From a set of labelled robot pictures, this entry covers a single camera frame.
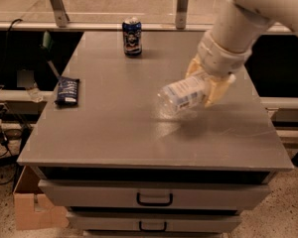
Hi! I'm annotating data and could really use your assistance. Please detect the middle metal bracket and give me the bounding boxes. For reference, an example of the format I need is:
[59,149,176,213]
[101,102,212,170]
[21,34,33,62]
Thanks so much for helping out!
[175,0,189,30]

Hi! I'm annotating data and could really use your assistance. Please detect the upper grey drawer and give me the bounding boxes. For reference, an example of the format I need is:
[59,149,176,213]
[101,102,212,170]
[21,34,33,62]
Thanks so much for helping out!
[39,179,270,210]

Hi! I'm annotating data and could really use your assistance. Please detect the grey drawer cabinet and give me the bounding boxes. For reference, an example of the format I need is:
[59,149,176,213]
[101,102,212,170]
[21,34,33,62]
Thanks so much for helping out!
[19,32,292,238]

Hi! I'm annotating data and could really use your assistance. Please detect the blue soda can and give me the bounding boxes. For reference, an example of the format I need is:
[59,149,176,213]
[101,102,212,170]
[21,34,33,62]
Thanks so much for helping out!
[122,17,142,57]

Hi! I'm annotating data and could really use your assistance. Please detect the cardboard box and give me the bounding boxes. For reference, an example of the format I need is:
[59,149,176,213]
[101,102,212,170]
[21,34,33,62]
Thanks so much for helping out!
[13,167,69,230]

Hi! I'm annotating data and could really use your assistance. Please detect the lower grey drawer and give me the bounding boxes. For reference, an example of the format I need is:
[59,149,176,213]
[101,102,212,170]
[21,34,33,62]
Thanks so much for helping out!
[67,212,241,233]

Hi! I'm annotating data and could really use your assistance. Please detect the small water bottle on ledge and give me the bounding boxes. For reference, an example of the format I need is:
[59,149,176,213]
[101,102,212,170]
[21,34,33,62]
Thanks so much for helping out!
[17,69,44,103]

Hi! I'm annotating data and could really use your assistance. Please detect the green-handled tool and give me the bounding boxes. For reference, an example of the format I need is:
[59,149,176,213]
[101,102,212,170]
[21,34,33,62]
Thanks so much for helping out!
[40,31,60,78]

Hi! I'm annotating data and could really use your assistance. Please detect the left metal bracket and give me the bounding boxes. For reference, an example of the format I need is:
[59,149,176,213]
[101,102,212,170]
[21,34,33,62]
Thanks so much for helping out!
[50,0,70,28]

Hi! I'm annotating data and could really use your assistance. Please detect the black cable left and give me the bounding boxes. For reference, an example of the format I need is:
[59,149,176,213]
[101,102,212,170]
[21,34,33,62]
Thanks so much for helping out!
[0,18,33,186]

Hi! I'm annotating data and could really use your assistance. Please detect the grey drawer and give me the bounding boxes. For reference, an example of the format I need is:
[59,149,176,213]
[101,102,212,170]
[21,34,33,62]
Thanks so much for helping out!
[67,212,241,233]
[39,179,270,210]

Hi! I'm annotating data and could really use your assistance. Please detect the clear blue-label plastic bottle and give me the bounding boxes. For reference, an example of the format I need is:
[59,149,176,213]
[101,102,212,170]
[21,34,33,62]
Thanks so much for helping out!
[158,73,210,116]

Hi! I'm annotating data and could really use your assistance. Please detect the blue rxbar blueberry packet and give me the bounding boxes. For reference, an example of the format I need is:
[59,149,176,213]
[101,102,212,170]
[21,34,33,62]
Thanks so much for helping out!
[55,76,79,106]

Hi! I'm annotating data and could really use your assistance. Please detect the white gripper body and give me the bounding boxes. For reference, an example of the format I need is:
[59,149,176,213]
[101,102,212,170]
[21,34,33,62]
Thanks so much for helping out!
[197,31,251,77]

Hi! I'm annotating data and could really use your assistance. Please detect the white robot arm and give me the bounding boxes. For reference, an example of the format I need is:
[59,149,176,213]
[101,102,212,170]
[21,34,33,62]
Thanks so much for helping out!
[186,0,298,107]

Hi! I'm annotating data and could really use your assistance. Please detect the metal bracket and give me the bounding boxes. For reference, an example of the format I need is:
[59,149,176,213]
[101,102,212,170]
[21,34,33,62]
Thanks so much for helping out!
[50,0,70,28]
[175,0,189,30]

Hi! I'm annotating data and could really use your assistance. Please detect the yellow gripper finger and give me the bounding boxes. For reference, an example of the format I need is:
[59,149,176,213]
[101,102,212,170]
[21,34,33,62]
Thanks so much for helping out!
[185,55,205,78]
[205,74,233,107]

